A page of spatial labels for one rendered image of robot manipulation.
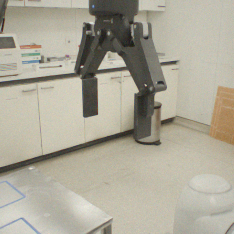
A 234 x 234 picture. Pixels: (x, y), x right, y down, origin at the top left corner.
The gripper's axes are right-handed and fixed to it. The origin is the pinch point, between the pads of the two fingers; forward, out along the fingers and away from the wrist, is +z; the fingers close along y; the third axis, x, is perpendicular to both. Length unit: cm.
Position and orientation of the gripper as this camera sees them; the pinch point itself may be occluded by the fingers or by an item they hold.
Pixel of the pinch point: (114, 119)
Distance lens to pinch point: 49.4
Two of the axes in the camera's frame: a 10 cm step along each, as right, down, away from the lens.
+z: 0.0, 9.6, 2.9
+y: -6.3, -2.2, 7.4
